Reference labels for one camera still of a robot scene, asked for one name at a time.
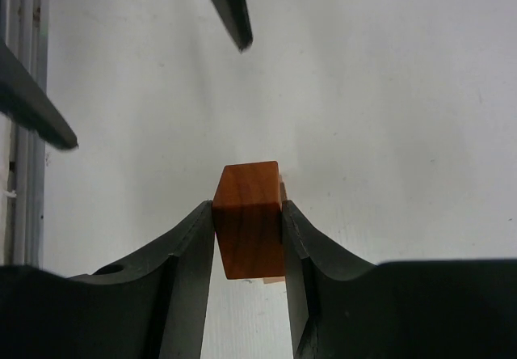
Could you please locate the tan wood block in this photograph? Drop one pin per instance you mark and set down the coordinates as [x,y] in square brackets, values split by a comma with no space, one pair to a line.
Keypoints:
[283,190]

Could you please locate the orange triangular wood block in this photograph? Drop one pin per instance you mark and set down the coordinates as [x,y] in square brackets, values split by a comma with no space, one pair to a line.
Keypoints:
[246,212]

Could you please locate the long light wood block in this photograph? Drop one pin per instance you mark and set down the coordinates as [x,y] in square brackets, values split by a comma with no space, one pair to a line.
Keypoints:
[272,280]

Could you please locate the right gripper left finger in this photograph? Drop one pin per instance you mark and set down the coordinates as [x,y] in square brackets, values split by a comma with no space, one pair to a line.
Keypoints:
[150,304]

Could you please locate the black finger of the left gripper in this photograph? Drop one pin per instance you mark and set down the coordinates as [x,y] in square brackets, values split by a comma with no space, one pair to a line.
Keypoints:
[234,15]
[24,102]

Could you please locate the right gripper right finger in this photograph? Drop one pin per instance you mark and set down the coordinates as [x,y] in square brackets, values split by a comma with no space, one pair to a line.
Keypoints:
[341,306]

